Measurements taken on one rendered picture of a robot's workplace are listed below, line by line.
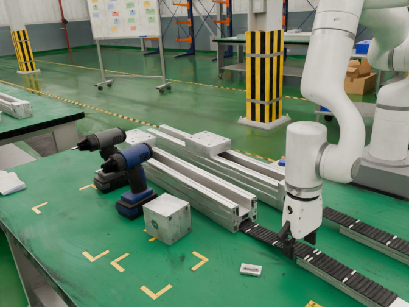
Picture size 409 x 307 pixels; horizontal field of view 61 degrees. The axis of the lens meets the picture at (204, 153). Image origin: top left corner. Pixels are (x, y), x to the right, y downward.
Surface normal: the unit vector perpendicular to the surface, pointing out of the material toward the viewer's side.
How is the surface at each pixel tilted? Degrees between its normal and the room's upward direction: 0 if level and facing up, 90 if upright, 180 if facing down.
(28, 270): 90
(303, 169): 92
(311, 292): 0
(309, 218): 90
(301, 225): 89
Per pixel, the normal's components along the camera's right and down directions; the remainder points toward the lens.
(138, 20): -0.42, 0.37
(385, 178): -0.70, 0.31
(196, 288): -0.06, -0.92
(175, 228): 0.76, 0.21
